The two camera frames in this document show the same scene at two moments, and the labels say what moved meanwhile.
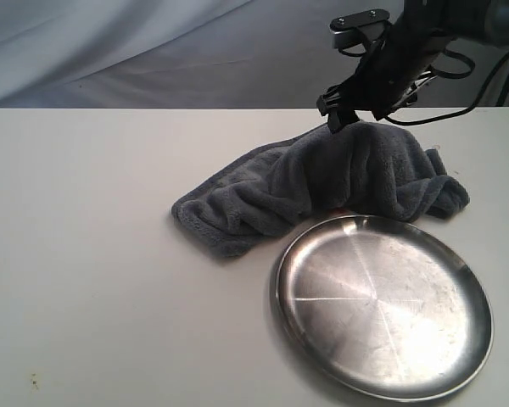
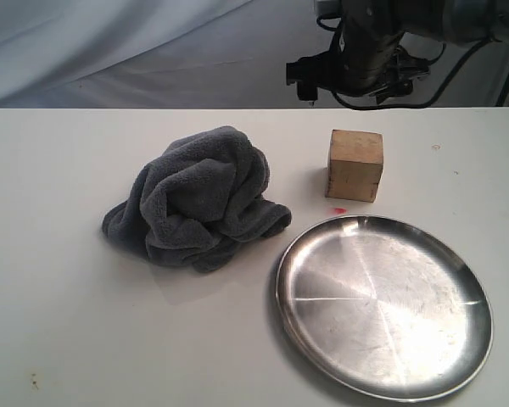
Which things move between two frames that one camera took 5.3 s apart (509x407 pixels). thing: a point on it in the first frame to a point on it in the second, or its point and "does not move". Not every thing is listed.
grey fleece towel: (369, 169) to (198, 199)
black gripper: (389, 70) to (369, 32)
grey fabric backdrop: (184, 54) does not move
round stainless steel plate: (383, 308) does not move
